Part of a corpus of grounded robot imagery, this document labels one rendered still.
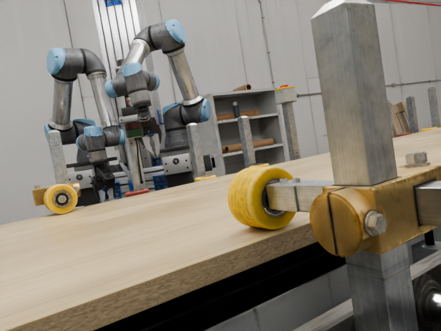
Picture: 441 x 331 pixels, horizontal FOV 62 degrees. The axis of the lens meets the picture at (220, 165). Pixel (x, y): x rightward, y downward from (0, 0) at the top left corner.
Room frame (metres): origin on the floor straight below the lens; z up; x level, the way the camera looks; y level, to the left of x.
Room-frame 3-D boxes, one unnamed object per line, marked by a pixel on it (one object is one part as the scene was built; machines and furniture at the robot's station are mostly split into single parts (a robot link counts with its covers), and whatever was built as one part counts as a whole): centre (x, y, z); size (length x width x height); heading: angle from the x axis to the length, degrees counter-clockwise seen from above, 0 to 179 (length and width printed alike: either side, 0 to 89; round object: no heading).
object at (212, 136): (4.33, -0.30, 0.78); 0.90 x 0.45 x 1.55; 118
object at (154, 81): (1.52, 0.25, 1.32); 0.11 x 0.11 x 0.08; 72
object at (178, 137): (2.04, 0.21, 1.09); 0.15 x 0.15 x 0.10
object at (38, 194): (1.18, 0.53, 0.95); 0.14 x 0.06 x 0.05; 121
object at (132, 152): (1.32, 0.30, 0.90); 0.04 x 0.04 x 0.48; 31
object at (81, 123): (2.05, 0.71, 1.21); 0.13 x 0.12 x 0.14; 128
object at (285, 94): (1.72, -0.35, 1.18); 0.07 x 0.07 x 0.08; 31
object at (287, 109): (1.72, -0.35, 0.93); 0.05 x 0.05 x 0.45; 31
